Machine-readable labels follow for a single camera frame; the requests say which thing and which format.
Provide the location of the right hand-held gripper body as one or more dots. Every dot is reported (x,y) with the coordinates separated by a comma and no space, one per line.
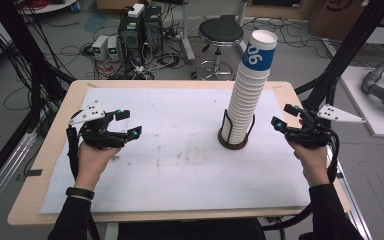
(313,135)

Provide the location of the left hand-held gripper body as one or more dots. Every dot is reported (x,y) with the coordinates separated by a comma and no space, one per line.
(98,135)

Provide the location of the stack of paper cups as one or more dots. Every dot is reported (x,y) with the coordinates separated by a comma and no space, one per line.
(250,90)

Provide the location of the person's right hand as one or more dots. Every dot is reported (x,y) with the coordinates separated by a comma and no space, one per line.
(313,163)

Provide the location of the person's left hand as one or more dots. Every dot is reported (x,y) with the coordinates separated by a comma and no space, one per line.
(91,165)

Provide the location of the wooden table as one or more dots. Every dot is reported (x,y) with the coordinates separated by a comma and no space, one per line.
(58,140)

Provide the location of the white table mat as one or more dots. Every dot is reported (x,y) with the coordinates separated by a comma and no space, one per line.
(180,166)

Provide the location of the white platform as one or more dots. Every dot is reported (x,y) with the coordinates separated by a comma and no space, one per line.
(356,96)

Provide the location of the black wristband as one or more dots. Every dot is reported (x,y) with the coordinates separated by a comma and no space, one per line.
(80,193)

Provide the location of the grey power supply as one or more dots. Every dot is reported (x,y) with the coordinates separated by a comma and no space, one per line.
(99,46)
(113,48)

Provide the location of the black tape piece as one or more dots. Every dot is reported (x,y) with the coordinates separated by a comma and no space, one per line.
(33,172)

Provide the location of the black computer tower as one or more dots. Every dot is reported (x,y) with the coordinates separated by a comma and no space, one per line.
(153,30)
(130,36)

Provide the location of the white desk leg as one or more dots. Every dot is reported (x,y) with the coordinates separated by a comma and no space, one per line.
(187,36)

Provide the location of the white box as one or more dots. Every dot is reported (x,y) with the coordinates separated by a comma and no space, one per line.
(136,10)

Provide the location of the black round stool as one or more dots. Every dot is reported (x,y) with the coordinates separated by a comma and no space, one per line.
(220,33)

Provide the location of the cardboard box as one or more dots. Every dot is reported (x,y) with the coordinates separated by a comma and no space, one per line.
(346,16)

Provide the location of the person's dark clothing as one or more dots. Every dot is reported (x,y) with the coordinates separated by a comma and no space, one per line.
(193,230)

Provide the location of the aluminium rail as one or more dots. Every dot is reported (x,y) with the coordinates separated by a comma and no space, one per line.
(3,176)
(355,206)

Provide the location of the black frame strut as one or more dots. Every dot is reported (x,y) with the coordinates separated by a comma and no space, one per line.
(350,46)

